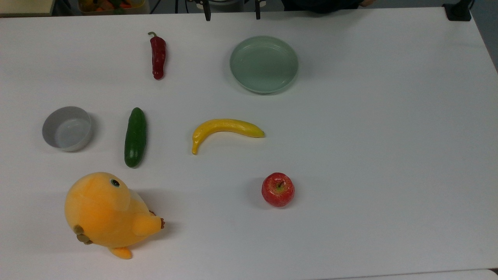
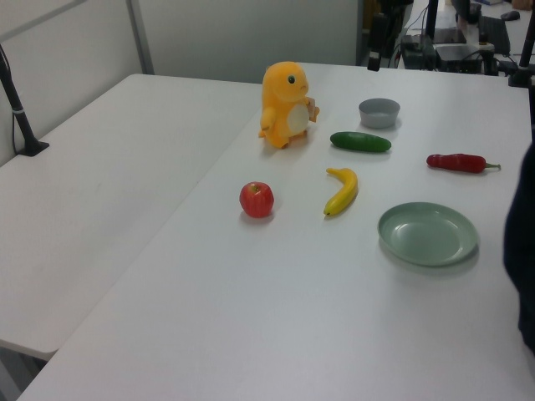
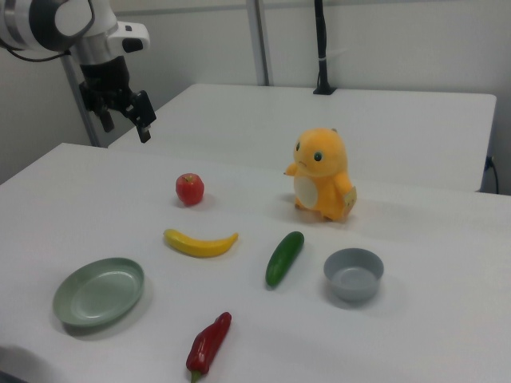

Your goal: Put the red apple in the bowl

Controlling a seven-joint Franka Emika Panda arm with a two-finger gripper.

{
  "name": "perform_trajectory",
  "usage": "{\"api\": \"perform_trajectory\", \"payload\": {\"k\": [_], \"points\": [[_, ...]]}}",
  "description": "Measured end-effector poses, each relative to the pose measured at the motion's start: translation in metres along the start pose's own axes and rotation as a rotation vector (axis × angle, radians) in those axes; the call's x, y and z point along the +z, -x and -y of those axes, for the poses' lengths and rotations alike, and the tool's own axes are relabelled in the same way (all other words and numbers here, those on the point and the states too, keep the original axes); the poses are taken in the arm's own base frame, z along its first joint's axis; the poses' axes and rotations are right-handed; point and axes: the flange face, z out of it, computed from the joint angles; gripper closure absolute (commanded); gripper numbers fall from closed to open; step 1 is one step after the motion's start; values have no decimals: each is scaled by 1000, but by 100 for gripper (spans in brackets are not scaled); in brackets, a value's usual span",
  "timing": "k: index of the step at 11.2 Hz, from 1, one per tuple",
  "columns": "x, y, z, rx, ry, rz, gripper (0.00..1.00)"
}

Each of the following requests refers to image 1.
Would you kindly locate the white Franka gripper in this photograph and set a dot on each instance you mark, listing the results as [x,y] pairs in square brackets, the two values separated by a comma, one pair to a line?
[229,2]

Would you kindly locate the red apple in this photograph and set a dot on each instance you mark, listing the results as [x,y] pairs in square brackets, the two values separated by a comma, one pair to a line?
[277,189]

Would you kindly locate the gray round bowl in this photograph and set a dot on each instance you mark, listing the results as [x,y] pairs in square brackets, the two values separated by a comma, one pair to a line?
[67,129]

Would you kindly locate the person hand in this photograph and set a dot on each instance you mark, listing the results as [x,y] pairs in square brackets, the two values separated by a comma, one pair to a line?
[367,2]

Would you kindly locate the pale green plate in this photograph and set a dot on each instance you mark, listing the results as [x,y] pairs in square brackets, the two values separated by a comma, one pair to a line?
[263,64]

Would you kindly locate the red chili pepper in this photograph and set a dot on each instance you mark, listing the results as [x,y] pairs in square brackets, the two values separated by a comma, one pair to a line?
[158,58]

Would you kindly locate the yellow banana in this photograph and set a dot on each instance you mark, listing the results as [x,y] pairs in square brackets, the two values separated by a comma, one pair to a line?
[223,127]

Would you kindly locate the box of toy vegetables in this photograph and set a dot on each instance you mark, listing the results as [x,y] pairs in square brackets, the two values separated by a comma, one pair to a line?
[112,5]

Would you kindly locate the green cucumber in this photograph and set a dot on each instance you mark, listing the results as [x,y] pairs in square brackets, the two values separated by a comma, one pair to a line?
[135,138]

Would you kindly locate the beige board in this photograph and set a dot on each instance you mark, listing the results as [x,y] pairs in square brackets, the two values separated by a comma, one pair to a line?
[25,6]

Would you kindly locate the orange plush toy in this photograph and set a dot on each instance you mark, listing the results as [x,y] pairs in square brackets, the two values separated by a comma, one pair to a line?
[105,212]

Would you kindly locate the black camera pole clamp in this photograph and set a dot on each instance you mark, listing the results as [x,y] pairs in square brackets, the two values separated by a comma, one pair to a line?
[458,11]

